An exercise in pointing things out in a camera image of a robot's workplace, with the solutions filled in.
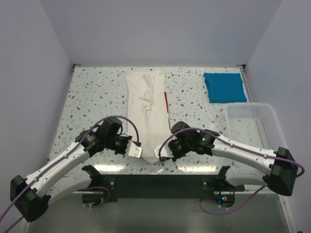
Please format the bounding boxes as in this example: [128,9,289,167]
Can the white t shirt red print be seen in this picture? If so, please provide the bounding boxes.
[126,71,171,163]

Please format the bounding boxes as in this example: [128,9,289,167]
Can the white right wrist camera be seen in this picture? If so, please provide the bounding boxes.
[153,143,173,162]

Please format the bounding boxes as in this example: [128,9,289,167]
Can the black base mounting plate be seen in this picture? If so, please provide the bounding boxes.
[82,174,245,207]

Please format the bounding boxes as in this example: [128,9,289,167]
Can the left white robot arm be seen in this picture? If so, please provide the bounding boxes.
[10,116,141,222]

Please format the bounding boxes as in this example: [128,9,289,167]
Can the folded blue t shirt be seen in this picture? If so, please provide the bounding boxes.
[204,73,247,103]

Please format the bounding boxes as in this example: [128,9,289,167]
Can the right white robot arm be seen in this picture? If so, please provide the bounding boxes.
[168,121,298,196]

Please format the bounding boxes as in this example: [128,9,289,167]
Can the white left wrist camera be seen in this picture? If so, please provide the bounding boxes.
[125,140,142,158]

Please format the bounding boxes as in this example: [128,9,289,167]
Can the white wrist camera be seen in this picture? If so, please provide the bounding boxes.
[153,143,173,162]
[125,140,142,158]

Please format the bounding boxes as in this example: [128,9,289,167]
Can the aluminium rail frame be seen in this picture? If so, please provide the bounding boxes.
[19,67,297,233]

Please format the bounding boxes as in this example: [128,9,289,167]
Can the white plastic basket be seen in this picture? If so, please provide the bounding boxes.
[224,102,287,150]

